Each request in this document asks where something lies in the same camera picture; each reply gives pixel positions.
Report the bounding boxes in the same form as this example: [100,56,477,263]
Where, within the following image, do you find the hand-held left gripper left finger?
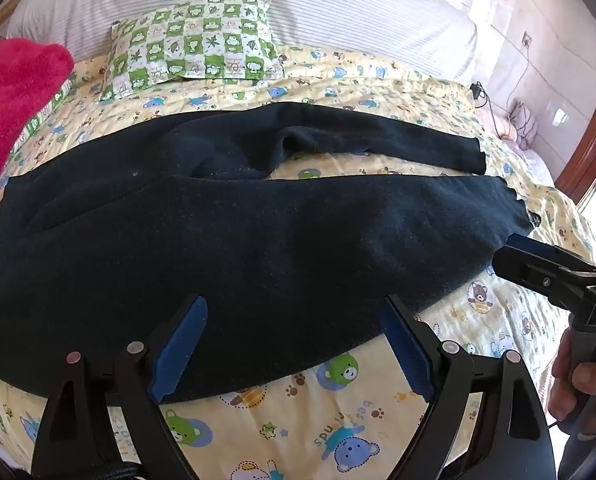
[30,294,209,480]

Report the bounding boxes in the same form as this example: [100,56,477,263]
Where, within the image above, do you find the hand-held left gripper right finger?
[378,294,558,480]

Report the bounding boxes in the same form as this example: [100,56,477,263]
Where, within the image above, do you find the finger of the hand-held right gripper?
[505,232,596,282]
[492,250,596,314]

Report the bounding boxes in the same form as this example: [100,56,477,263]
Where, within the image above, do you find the dark navy pants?
[0,101,536,403]

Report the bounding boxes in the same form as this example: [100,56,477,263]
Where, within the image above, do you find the person's right hand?
[550,327,596,436]

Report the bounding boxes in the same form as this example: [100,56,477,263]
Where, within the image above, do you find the white bed sheet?
[520,149,556,188]

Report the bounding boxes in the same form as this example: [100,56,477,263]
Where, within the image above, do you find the pink cloth bundle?
[498,100,539,153]

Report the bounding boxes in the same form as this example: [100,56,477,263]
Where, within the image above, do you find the yellow bear print blanket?
[0,45,596,480]

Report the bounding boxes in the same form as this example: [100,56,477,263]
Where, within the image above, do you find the green checkered pillow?
[99,0,285,102]
[10,77,76,156]

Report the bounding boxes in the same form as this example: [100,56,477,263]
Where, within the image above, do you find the magenta fleece blanket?
[0,37,75,211]

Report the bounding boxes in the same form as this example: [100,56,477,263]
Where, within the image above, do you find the wooden door frame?
[552,55,596,201]

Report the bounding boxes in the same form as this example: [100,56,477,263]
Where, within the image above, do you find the thin charger cable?
[480,42,531,136]

